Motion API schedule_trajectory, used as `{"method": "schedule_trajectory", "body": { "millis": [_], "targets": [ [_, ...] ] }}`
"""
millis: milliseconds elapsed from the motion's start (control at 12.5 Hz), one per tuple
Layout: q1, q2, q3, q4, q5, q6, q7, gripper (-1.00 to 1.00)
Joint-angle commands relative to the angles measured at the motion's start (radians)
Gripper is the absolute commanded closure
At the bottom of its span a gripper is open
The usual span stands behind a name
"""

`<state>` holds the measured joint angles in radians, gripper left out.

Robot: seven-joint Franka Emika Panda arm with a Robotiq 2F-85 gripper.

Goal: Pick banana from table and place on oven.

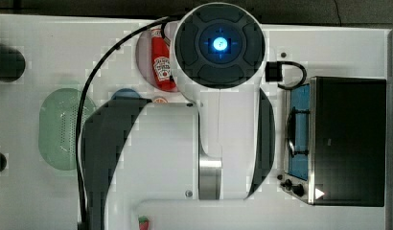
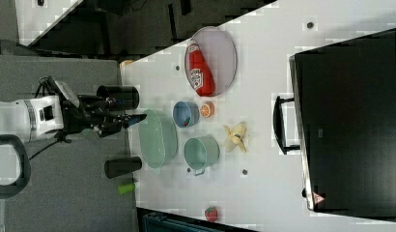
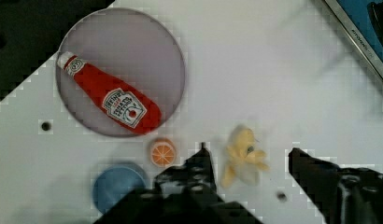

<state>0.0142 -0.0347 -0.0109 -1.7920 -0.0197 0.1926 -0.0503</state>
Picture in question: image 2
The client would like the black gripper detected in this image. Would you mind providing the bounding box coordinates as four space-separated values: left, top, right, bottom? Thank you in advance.
59 95 147 138

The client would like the yellow plush peeled banana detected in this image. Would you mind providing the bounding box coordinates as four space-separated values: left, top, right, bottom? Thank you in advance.
223 123 247 154

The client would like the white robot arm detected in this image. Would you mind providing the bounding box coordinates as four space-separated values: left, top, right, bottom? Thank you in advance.
0 95 147 143

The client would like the black pot upper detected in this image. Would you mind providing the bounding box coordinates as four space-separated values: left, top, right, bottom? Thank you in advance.
97 85 139 110

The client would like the green perforated colander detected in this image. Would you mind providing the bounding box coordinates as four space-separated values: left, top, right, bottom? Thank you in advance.
139 109 178 169

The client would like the black cup lower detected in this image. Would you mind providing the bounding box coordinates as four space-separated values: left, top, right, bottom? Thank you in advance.
104 157 142 179

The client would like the blue small bowl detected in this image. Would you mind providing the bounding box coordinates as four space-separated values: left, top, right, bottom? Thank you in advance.
173 101 200 128

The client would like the small strawberry in bowl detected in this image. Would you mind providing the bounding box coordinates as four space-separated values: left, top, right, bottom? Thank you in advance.
184 118 190 127

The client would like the green toy vegetable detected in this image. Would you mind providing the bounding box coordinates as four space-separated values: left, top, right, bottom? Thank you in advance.
118 183 136 194

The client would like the orange slice toy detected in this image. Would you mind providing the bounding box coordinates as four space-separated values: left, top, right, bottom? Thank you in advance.
200 101 214 118

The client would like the red plush ketchup bottle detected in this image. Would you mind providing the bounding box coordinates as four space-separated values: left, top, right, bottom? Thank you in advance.
186 41 215 97

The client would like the grey round plate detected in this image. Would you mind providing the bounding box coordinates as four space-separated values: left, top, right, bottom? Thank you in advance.
184 26 238 97

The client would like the red plush strawberry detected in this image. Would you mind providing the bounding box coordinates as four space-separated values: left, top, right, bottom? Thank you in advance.
205 207 217 222

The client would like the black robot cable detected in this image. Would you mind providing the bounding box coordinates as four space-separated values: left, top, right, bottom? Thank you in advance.
27 130 72 162

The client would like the green cup with handle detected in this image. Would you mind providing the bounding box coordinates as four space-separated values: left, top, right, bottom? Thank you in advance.
184 135 220 176

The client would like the blue metal frame rail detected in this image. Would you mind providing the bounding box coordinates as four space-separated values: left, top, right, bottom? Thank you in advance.
142 213 221 232

